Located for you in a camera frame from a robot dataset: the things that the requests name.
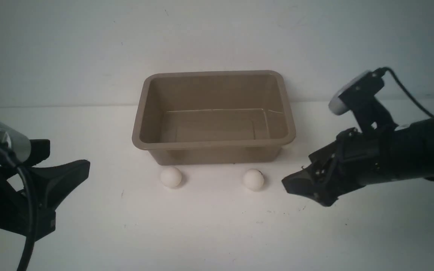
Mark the tan plastic storage bin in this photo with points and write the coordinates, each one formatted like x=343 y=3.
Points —
x=214 y=117

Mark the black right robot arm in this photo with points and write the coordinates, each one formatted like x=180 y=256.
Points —
x=404 y=154

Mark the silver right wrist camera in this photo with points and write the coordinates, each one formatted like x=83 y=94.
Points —
x=357 y=95

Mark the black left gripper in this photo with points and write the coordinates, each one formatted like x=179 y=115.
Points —
x=52 y=186

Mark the white ball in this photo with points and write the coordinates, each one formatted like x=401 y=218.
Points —
x=253 y=180
x=171 y=177

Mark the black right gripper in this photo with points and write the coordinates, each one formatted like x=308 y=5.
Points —
x=334 y=168

